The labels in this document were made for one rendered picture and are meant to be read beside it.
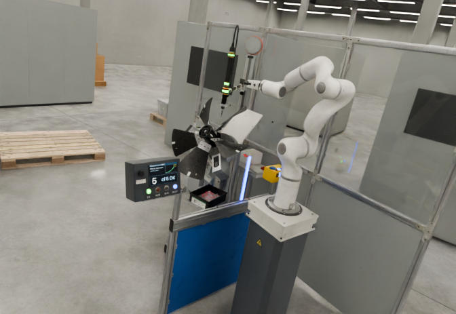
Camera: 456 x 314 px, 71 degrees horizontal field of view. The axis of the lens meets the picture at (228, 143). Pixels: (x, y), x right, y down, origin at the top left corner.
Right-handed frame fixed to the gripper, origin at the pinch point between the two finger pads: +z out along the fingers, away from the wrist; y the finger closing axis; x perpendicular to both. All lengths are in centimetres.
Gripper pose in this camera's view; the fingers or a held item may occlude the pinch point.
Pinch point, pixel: (246, 81)
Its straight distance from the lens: 212.8
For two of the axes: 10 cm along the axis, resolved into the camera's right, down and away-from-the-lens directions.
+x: 1.6, -9.4, -3.0
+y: 7.6, -0.7, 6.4
